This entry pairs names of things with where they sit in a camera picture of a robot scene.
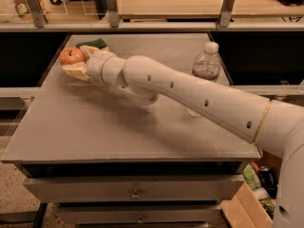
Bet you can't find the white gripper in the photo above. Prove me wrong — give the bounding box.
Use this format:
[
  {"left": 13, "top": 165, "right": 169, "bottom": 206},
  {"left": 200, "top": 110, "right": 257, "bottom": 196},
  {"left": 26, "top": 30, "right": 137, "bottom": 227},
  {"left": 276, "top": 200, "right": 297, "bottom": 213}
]
[{"left": 62, "top": 46, "right": 117, "bottom": 85}]

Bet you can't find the red apple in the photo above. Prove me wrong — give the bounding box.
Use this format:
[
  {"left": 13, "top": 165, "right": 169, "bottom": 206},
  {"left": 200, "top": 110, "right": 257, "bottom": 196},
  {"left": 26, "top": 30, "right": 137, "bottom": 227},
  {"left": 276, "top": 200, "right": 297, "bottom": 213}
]
[{"left": 59, "top": 47, "right": 86, "bottom": 66}]

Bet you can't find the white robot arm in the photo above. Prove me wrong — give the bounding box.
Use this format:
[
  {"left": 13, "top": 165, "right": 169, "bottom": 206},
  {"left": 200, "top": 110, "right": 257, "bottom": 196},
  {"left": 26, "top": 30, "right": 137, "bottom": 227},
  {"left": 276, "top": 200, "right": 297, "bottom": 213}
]
[{"left": 59, "top": 46, "right": 304, "bottom": 228}]

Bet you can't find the green and yellow sponge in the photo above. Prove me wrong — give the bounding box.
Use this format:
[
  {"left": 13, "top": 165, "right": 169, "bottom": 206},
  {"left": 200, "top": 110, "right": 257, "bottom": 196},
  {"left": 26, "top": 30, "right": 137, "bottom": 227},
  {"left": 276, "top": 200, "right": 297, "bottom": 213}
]
[{"left": 76, "top": 38, "right": 107, "bottom": 49}]

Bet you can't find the orange labelled package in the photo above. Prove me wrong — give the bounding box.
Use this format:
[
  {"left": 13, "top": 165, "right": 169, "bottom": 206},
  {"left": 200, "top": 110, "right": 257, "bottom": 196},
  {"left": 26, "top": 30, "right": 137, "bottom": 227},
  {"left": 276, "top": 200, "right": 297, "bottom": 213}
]
[{"left": 3, "top": 0, "right": 50, "bottom": 23}]

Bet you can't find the grey drawer cabinet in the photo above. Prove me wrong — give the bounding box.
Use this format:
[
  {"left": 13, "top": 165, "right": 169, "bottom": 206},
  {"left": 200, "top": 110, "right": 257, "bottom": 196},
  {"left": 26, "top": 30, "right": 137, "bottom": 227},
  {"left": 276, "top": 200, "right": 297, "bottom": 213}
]
[{"left": 0, "top": 32, "right": 262, "bottom": 228}]

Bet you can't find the clear plastic water bottle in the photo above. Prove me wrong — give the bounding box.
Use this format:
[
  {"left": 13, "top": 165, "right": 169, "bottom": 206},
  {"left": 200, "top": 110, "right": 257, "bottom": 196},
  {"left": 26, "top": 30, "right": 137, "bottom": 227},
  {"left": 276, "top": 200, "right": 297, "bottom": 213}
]
[{"left": 191, "top": 42, "right": 221, "bottom": 82}]

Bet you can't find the lower drawer with knob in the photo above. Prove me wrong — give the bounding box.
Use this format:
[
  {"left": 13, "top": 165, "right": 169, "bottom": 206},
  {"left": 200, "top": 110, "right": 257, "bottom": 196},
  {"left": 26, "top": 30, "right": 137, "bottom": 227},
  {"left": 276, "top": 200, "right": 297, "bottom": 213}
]
[{"left": 57, "top": 204, "right": 220, "bottom": 224}]

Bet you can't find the drawer with knob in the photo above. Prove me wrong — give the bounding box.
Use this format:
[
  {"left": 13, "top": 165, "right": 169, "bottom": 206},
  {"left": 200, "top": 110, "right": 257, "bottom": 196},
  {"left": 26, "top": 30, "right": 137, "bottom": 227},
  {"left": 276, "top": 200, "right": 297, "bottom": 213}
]
[
  {"left": 24, "top": 175, "right": 243, "bottom": 203},
  {"left": 57, "top": 204, "right": 220, "bottom": 224}
]

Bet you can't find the upper drawer with knob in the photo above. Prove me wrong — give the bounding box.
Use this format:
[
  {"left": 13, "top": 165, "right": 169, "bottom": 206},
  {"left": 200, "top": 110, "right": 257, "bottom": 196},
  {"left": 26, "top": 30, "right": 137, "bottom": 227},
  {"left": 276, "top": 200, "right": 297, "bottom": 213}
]
[{"left": 24, "top": 175, "right": 243, "bottom": 203}]

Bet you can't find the black drink can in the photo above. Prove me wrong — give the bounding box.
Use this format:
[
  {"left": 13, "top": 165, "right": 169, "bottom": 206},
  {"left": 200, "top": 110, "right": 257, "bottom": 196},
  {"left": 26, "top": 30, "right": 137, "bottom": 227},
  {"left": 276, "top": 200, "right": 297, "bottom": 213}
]
[{"left": 259, "top": 166, "right": 276, "bottom": 188}]

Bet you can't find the cardboard box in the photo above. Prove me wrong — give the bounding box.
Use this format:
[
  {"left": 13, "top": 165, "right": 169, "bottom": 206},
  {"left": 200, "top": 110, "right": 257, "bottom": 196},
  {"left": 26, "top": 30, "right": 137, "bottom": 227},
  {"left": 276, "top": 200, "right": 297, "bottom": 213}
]
[{"left": 221, "top": 161, "right": 276, "bottom": 228}]

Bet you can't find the green patterned snack bag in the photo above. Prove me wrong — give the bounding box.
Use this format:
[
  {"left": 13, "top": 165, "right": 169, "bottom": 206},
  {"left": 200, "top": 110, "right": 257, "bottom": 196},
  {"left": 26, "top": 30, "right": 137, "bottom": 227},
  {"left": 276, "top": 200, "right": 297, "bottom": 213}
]
[{"left": 260, "top": 199, "right": 275, "bottom": 217}]

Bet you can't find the middle metal bracket post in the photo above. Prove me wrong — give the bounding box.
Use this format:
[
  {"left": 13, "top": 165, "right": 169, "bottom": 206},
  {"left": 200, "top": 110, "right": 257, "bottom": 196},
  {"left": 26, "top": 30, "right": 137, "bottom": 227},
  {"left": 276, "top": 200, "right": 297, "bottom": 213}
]
[{"left": 106, "top": 0, "right": 120, "bottom": 28}]

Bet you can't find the metal bracket post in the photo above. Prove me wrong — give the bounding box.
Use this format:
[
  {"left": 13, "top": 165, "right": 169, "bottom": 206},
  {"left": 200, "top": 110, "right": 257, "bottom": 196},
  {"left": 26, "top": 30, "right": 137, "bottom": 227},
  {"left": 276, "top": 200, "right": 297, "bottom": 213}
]
[
  {"left": 27, "top": 0, "right": 47, "bottom": 29},
  {"left": 106, "top": 0, "right": 120, "bottom": 28},
  {"left": 218, "top": 0, "right": 236, "bottom": 28}
]

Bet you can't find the left metal bracket post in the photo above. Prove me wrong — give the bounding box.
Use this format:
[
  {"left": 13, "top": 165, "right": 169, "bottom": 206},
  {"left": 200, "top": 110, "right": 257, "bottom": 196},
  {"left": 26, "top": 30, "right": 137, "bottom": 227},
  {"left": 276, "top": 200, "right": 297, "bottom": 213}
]
[{"left": 27, "top": 0, "right": 47, "bottom": 29}]

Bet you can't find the right metal bracket post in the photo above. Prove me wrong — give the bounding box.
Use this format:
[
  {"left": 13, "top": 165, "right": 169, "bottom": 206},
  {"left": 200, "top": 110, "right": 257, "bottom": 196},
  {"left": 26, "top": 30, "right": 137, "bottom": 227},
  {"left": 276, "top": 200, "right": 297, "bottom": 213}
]
[{"left": 218, "top": 0, "right": 236, "bottom": 28}]

